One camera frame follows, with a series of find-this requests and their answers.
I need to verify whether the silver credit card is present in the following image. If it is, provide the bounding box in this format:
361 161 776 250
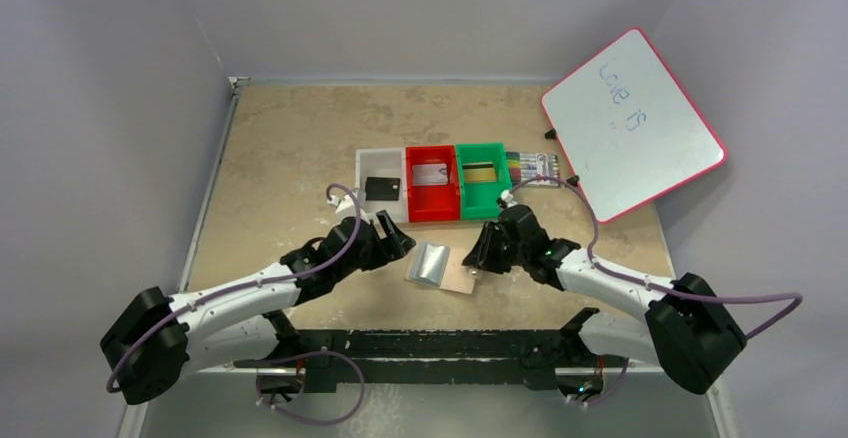
412 163 450 186

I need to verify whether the gold credit card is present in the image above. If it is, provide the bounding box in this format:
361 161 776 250
461 162 498 184

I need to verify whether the white plastic bin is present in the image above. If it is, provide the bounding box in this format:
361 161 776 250
355 148 409 223

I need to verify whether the green plastic bin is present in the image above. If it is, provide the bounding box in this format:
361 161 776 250
455 142 512 220

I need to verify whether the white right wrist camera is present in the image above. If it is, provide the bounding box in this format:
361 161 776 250
496 190 517 210

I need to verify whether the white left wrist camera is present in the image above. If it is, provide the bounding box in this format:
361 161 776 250
329 196 357 220

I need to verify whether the pink framed whiteboard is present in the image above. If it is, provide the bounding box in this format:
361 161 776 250
541 28 727 223

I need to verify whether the beige card holder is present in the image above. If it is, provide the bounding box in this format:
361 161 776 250
403 241 477 295

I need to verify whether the marker pen pack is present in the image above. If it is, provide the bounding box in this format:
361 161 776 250
505 151 561 188

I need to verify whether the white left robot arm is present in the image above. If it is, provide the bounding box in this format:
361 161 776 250
100 211 416 405

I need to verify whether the black credit card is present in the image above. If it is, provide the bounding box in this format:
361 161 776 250
364 176 402 201

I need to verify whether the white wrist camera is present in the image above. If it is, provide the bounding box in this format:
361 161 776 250
496 190 517 210
329 196 357 220

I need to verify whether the aluminium frame rail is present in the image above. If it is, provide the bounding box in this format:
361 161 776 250
119 326 740 438

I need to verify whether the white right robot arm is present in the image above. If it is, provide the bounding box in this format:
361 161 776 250
462 205 748 395

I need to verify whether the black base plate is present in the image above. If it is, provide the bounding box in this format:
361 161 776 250
235 328 624 393

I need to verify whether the red plastic bin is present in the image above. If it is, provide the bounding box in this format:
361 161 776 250
406 145 460 223

